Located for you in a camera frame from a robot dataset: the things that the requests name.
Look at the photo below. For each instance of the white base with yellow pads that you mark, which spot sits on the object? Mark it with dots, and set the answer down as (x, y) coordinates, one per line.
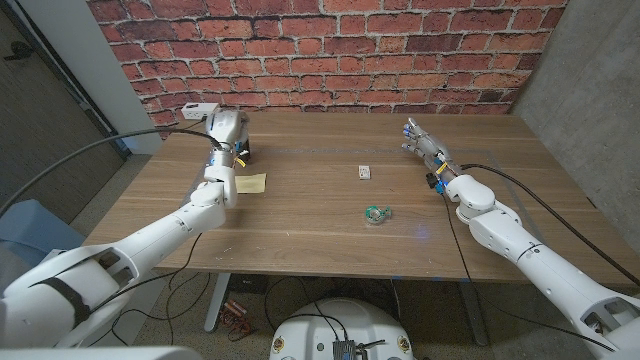
(145, 310)

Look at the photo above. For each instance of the yellow paper label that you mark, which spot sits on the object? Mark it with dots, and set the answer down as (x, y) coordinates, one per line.
(252, 184)

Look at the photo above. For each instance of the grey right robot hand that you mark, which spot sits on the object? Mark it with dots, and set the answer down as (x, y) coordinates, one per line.
(430, 147)

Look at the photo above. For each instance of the red brick print backdrop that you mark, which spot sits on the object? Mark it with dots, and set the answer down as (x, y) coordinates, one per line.
(325, 55)

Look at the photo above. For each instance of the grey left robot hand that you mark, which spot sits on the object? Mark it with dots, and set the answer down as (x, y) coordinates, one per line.
(227, 132)

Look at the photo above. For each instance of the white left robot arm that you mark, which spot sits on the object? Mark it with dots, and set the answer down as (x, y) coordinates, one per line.
(140, 245)

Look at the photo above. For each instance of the white power strip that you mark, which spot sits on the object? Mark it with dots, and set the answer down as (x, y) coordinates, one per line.
(195, 111)

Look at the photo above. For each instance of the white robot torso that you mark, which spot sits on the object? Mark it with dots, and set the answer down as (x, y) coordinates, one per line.
(340, 325)

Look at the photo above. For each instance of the black module on torso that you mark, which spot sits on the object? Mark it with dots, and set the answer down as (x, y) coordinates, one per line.
(345, 351)

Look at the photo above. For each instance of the dark brown door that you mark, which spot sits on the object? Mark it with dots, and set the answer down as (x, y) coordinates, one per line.
(40, 100)

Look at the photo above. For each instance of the white matchbox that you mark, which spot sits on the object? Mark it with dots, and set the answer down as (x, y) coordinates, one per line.
(364, 172)

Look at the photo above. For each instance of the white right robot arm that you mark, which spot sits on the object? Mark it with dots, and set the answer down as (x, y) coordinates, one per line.
(540, 260)

